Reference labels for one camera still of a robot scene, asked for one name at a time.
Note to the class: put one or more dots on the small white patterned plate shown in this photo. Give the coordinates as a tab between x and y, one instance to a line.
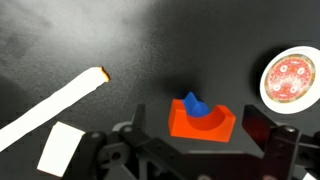
290	80

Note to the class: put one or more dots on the white sticky note pad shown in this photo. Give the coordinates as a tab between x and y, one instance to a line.
61	148

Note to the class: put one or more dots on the white paper strip orange tip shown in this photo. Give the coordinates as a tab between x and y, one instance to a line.
53	105

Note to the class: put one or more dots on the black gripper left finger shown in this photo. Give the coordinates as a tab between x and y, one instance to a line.
140	156

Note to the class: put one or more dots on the blue block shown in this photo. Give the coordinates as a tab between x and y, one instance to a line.
196	106

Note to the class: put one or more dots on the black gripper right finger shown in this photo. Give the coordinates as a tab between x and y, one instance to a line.
283	153

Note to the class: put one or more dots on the orange block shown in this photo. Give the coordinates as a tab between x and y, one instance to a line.
200	128

